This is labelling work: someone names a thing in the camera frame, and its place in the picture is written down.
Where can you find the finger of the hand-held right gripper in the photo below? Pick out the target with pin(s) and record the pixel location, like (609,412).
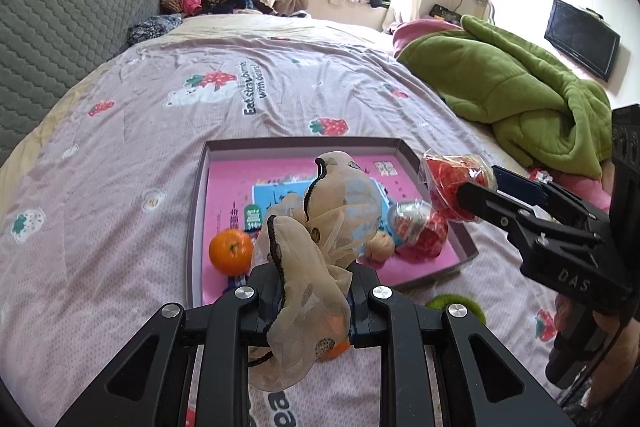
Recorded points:
(500,207)
(520,184)

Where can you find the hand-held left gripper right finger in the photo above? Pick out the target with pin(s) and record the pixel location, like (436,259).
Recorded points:
(367,292)

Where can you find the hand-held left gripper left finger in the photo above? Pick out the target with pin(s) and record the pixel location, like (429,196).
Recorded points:
(255,289)

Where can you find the blue cookie packet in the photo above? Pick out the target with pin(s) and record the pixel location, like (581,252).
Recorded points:
(236,283)

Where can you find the orange tangerine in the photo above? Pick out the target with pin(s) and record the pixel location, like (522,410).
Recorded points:
(336,347)
(230,252)

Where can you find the red clear snack packet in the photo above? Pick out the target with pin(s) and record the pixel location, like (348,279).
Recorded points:
(447,179)

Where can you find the beige mesh hair scrunchie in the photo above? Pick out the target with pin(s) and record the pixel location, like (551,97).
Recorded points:
(345,202)

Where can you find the purple shallow cardboard tray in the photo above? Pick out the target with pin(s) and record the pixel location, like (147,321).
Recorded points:
(196,207)

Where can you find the person's right hand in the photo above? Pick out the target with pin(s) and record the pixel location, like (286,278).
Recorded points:
(565,317)

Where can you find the small red white packet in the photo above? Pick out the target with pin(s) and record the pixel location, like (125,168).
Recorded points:
(540,176)

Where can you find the pink blanket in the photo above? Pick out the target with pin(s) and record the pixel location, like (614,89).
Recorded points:
(585,187)
(420,32)

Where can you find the red and silver snack packet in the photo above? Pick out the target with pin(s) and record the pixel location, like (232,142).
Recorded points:
(417,229)

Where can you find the green fuzzy scrunchie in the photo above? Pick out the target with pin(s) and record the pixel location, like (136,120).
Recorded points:
(457,304)

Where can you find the pink children's book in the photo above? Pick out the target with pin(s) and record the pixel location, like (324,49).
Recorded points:
(225,187)

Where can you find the green fleece blanket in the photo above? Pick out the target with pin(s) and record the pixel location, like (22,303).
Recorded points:
(505,77)

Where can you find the strawberry printed pink bedspread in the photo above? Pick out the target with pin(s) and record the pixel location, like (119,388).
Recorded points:
(125,157)

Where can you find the black box with yellow print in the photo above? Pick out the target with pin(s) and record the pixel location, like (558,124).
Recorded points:
(445,12)

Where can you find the dark patterned pillow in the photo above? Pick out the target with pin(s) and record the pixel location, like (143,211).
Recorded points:
(152,29)

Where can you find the grey quilted headboard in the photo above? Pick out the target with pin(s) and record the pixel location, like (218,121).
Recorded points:
(55,27)

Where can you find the black wall television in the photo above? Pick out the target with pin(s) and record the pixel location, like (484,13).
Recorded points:
(582,37)

